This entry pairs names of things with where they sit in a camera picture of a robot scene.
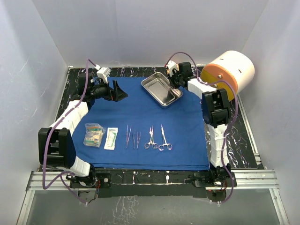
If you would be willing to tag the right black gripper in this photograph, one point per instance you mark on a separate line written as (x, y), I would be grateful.
(171, 78)

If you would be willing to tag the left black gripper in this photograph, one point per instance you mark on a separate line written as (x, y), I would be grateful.
(119, 94)

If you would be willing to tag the metal instrument tray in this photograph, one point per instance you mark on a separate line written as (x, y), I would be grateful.
(158, 86)

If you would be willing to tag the blue surgical drape cloth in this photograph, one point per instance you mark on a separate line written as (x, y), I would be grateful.
(149, 136)

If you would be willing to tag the green packaged surgical supplies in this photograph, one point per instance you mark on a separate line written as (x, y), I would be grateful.
(99, 140)

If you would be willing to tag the glove packet teal orange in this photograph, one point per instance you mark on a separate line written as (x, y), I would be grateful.
(93, 135)

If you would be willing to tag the white suture packet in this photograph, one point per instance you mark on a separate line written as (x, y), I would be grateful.
(111, 138)

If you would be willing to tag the steel hemostat clamp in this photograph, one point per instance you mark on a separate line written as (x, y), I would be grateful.
(151, 142)

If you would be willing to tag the steel surgical scissors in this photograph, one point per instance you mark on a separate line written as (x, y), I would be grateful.
(165, 143)

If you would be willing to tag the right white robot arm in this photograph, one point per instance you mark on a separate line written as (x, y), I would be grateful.
(215, 112)

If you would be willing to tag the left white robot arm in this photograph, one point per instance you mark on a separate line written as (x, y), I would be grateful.
(55, 144)

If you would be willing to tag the white cylindrical drawer container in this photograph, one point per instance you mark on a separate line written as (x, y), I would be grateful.
(232, 66)

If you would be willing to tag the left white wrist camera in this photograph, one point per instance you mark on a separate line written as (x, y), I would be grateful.
(102, 73)

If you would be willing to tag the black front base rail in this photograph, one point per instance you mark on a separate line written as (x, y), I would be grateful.
(114, 183)

